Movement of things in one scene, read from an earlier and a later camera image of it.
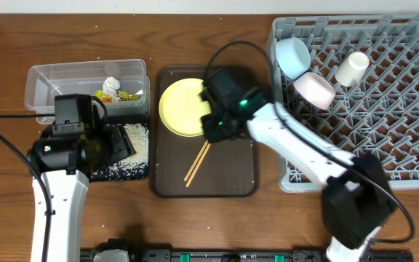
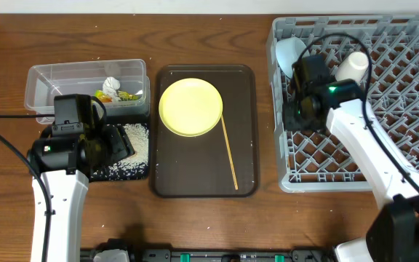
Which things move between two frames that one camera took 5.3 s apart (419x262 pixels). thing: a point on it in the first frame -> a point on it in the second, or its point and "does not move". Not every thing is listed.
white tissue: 110,86 does not move
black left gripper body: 121,144 does not move
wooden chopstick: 198,164 -> 230,155
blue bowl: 293,57 does not move
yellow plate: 181,108 does not move
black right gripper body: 215,128 -> 295,116
